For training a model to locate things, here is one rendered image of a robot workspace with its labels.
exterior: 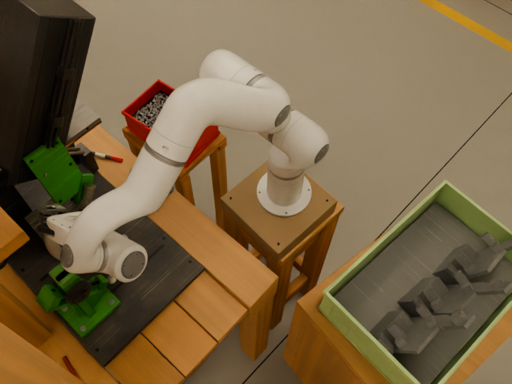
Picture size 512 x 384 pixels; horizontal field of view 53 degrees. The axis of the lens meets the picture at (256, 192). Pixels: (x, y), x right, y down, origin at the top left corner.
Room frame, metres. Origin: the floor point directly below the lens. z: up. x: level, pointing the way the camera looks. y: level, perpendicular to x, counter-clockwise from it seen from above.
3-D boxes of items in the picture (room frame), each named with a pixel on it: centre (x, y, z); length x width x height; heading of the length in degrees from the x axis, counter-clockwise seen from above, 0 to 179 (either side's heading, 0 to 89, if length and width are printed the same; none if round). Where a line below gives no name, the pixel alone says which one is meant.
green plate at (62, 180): (0.84, 0.62, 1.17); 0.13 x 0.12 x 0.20; 50
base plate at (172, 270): (0.84, 0.71, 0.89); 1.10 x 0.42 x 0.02; 50
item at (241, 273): (1.05, 0.53, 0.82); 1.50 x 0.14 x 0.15; 50
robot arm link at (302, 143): (0.89, -0.12, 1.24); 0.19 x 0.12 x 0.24; 49
